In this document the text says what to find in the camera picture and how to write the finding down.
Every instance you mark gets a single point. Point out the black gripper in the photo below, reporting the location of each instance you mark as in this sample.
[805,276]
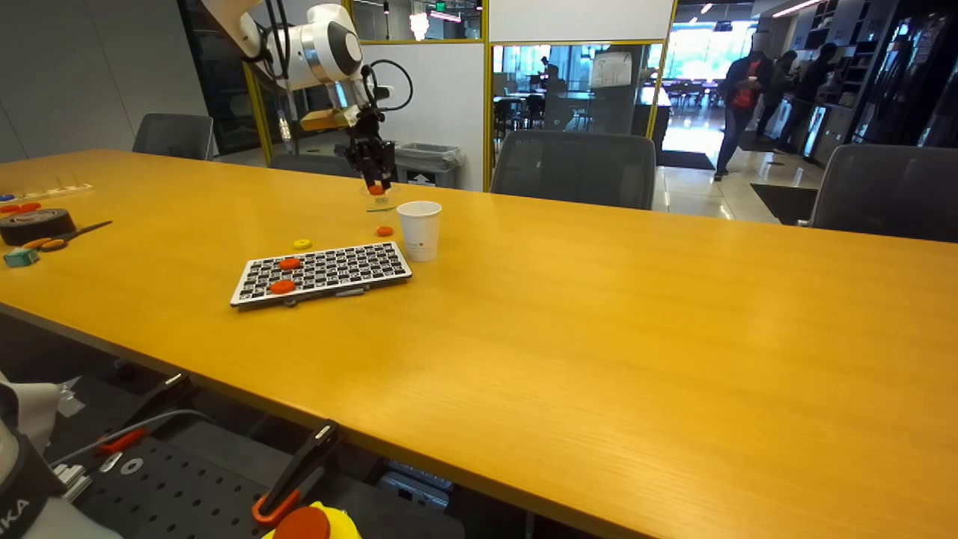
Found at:
[369,138]

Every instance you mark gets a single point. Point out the orange round block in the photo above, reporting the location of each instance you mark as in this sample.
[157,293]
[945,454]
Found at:
[386,231]
[377,186]
[282,285]
[290,266]

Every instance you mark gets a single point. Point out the yellow round block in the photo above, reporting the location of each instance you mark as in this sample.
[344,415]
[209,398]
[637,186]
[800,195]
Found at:
[300,243]

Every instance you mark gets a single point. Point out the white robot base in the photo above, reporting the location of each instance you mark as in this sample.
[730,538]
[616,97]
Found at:
[25,504]

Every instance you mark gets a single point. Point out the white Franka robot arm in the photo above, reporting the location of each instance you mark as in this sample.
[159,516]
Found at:
[320,47]

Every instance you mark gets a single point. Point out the clear plastic cup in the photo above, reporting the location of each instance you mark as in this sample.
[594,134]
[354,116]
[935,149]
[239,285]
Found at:
[381,204]

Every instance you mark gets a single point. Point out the white paper cup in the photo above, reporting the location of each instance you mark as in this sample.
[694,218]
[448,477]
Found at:
[420,234]

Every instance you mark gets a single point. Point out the small teal block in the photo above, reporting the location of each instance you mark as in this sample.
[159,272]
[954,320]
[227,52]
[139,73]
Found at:
[19,260]

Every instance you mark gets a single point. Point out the grey trash bin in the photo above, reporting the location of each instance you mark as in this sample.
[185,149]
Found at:
[432,167]

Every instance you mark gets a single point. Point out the black white marker board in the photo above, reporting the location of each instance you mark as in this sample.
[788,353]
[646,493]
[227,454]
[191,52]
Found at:
[330,272]

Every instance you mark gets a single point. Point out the grey office chair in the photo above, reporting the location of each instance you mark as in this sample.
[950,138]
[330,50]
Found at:
[171,135]
[577,168]
[888,195]

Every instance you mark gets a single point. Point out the yellow framed glass partition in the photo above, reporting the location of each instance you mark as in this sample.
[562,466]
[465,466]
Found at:
[588,92]

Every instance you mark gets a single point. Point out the white panel above glass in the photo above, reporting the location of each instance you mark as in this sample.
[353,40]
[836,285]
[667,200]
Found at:
[583,19]

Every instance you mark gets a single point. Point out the black clamp with orange grip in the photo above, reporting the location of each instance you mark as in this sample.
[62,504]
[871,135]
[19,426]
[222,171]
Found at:
[297,477]

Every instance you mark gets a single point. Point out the blue box under table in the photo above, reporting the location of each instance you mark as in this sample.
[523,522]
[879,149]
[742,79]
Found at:
[415,487]

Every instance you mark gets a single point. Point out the yellow red emergency stop button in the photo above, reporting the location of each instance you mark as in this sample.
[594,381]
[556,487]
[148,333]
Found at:
[312,522]

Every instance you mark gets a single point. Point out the orange disc on roll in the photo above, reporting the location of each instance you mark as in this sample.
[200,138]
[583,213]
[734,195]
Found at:
[19,207]

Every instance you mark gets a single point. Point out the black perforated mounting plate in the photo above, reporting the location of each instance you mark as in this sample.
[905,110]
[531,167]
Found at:
[180,496]

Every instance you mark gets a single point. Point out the person in dark clothes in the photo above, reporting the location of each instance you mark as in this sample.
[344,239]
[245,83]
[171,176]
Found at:
[743,100]

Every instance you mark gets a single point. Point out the large white wall panel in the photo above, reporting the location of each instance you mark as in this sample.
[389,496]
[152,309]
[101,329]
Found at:
[439,100]

